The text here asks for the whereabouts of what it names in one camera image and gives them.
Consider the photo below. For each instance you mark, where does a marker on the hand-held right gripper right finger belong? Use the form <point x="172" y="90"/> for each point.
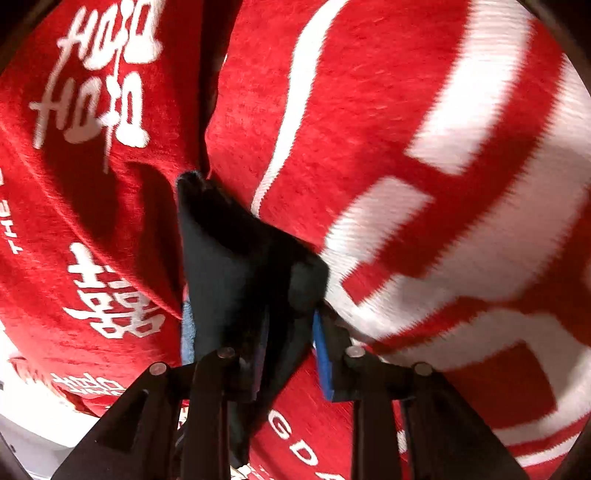
<point x="323" y="364"/>

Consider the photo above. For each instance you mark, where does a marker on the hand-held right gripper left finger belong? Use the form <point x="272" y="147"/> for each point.
<point x="187" y="332"/>

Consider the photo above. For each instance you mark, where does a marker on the red blanket with white print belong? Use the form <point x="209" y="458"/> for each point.
<point x="369" y="92"/>

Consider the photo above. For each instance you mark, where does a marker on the black pants grey patterned waistband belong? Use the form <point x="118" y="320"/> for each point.
<point x="231" y="258"/>

